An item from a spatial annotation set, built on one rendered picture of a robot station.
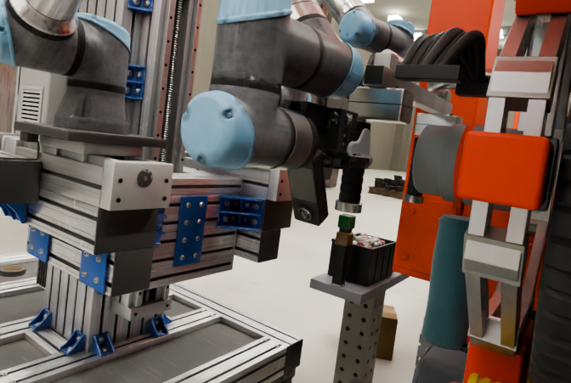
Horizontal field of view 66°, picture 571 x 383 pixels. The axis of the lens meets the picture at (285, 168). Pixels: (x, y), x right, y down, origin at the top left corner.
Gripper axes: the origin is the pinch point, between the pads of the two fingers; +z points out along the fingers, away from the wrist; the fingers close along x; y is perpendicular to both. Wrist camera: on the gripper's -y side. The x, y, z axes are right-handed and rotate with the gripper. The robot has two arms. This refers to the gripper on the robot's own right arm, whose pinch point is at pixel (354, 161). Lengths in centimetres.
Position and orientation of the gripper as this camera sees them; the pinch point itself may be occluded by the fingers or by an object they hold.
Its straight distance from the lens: 73.2
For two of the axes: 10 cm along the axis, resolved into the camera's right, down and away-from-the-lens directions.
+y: 1.3, -9.9, -0.6
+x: -8.2, -1.4, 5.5
